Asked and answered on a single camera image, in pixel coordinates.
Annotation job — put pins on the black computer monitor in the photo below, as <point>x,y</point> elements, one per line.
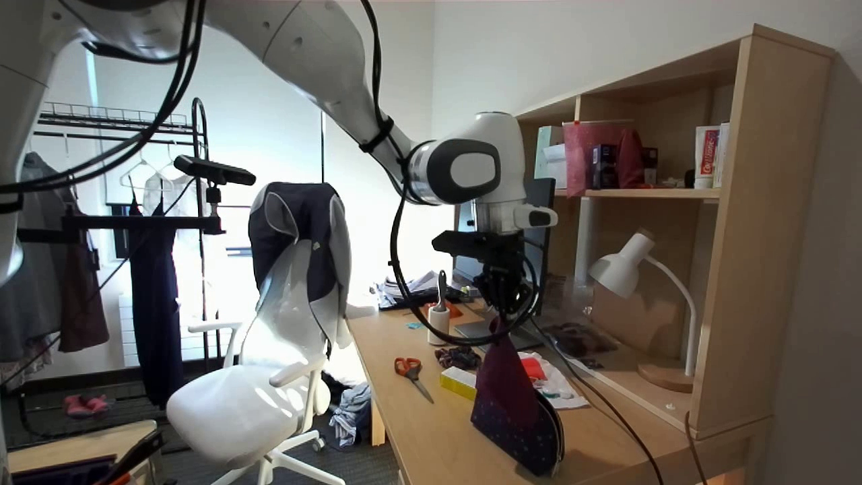
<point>460,270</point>

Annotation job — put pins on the purple dotted pouch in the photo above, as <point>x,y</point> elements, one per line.
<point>540,455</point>

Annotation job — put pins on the teal white books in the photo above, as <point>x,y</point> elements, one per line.
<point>549,153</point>

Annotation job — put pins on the yellow white box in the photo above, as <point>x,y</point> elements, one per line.
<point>455,382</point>

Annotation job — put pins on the grey monitor stand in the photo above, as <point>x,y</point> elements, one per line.
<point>471,329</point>

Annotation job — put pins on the grey cloth pile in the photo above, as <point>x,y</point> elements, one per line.
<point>405,292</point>

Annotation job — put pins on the grey hanging garment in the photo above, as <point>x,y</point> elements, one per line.
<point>27,307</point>

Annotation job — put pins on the white red box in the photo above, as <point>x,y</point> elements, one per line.
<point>710,158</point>

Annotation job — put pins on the dark shelf item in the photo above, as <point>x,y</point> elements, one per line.
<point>605,166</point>

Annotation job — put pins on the wooden desk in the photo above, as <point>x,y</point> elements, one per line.
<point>431,440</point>

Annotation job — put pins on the purple cloth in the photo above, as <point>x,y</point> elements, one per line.
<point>506,378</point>

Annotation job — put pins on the dark fabric scrunchie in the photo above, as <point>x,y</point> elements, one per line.
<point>458,356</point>

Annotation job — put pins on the metal clothes rack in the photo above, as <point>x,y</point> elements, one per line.
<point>117,117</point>

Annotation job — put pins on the pink slipper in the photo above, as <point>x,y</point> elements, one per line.
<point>97,406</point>
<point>75,409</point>

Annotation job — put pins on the white office chair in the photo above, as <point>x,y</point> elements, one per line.
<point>232,409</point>

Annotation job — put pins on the wooden platform board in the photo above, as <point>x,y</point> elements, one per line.
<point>70,445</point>

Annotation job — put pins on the orange black clamp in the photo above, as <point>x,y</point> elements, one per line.
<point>136,455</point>

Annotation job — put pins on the black camera on stand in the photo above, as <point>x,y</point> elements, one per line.
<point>215,171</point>

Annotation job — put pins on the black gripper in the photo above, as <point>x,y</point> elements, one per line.
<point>501,284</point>

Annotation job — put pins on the blue clothes heap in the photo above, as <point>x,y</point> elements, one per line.
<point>351,418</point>

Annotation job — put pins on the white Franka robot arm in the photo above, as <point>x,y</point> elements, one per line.
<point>296,36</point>

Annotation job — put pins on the maroon hanging garment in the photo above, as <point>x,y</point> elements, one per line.
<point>81,307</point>

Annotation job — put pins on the white desk lamp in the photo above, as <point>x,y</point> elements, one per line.
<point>619,265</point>

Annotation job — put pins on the dark blue hanging dress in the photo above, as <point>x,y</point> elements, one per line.
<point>153,307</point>

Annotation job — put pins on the pink box on shelf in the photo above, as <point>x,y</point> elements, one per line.
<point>579,158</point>

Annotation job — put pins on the wooden shelf unit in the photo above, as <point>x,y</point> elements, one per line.
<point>770,270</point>

